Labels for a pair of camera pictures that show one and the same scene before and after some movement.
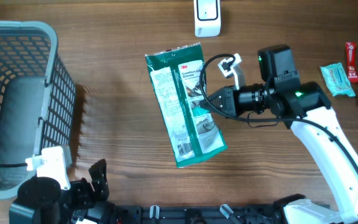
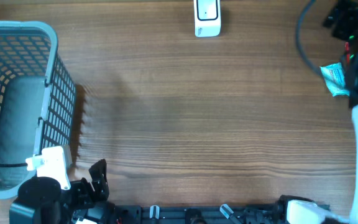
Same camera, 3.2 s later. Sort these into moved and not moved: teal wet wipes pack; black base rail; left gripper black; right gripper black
Moved: right gripper black
Not moved: black base rail; left gripper black; teal wet wipes pack
